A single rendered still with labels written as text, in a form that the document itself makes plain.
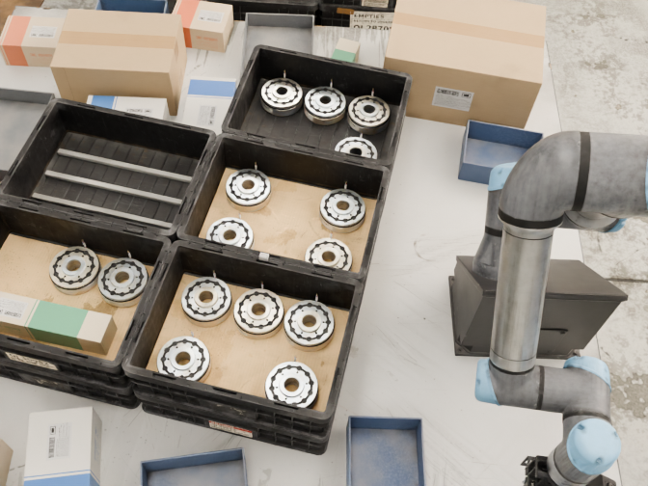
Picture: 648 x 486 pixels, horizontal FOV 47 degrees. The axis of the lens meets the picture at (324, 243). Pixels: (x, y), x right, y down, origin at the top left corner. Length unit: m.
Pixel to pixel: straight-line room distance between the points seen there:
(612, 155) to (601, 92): 2.28
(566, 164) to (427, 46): 0.96
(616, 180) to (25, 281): 1.18
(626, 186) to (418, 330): 0.75
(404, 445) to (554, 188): 0.71
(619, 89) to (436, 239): 1.74
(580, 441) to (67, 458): 0.93
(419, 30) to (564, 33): 1.63
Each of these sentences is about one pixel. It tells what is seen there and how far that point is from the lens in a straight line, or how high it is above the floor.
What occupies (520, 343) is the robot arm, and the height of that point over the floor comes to 1.14.
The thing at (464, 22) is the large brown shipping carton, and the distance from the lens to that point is 2.07.
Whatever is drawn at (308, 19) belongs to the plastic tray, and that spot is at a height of 0.74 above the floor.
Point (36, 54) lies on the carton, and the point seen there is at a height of 0.75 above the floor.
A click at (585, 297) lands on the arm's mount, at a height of 0.98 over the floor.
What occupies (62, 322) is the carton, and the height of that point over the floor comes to 0.89.
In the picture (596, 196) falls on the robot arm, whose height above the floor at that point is 1.39.
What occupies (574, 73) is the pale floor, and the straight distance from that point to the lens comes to 3.41.
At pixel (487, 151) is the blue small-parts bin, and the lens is 2.03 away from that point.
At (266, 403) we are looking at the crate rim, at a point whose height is 0.93.
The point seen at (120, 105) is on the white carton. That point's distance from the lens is 1.99.
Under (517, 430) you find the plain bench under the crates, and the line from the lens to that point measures 1.66.
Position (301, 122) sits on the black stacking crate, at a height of 0.83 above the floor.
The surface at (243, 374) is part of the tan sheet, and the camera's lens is 1.49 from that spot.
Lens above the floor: 2.20
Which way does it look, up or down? 57 degrees down
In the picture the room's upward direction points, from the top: 4 degrees clockwise
